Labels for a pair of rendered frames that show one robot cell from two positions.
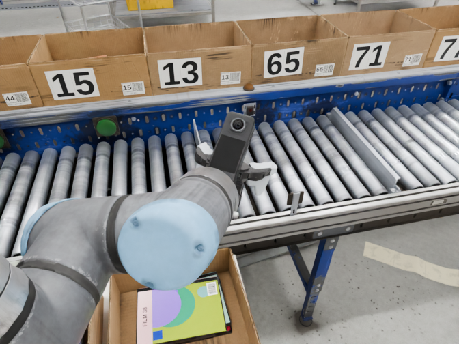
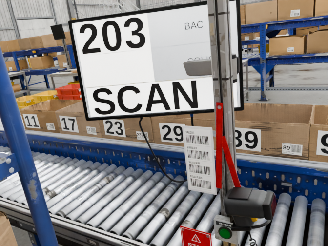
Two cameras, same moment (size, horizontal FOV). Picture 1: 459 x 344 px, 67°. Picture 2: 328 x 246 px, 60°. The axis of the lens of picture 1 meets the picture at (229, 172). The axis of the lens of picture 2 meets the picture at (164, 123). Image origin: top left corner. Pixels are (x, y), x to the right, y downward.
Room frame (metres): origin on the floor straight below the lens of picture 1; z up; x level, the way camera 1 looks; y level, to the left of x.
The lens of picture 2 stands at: (-0.25, 1.12, 1.49)
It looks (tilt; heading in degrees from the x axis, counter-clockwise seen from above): 18 degrees down; 44
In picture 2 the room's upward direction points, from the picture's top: 7 degrees counter-clockwise
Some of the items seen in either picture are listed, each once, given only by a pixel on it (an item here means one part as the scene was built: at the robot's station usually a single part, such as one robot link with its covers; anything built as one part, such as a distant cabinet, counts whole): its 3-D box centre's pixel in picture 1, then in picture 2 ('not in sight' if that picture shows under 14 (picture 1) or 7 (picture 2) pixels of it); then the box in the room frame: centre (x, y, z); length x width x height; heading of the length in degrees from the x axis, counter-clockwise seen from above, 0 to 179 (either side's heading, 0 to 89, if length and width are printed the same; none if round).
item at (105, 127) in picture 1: (106, 127); not in sight; (1.08, 0.46, 0.81); 0.07 x 0.01 x 0.07; 102
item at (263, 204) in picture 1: (248, 166); not in sight; (0.96, -0.07, 0.72); 0.52 x 0.05 x 0.05; 12
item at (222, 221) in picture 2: not in sight; (226, 229); (0.31, 1.47, 0.95); 0.07 x 0.03 x 0.07; 102
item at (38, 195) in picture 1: (38, 196); not in sight; (0.80, 0.63, 0.72); 0.52 x 0.05 x 0.05; 12
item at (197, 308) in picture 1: (179, 310); not in sight; (0.38, 0.11, 0.79); 0.19 x 0.14 x 0.02; 100
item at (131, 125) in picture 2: not in sight; (137, 120); (0.87, 2.43, 0.96); 0.39 x 0.29 x 0.17; 102
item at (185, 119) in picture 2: not in sight; (194, 123); (0.96, 2.05, 0.96); 0.39 x 0.29 x 0.17; 102
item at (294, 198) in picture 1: (294, 205); not in sight; (0.71, -0.19, 0.78); 0.05 x 0.01 x 0.11; 102
